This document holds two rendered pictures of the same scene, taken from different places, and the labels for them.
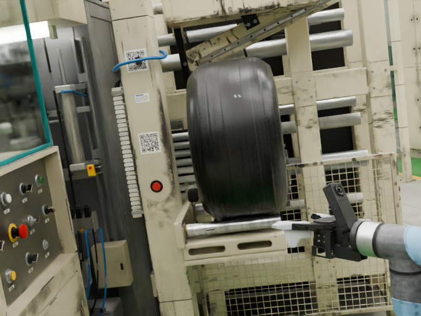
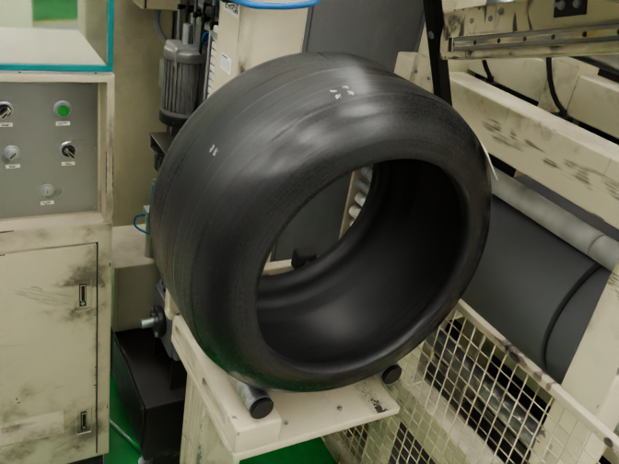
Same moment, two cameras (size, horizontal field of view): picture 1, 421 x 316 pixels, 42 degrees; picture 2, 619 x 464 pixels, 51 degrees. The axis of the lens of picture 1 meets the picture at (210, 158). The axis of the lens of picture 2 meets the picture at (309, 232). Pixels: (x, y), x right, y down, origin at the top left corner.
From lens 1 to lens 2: 1.62 m
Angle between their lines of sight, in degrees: 52
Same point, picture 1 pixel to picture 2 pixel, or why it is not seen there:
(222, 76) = (249, 96)
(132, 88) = (222, 39)
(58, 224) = (101, 176)
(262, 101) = (224, 191)
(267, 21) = (602, 14)
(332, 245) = not seen: outside the picture
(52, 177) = (102, 114)
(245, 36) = (544, 29)
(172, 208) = not seen: hidden behind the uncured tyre
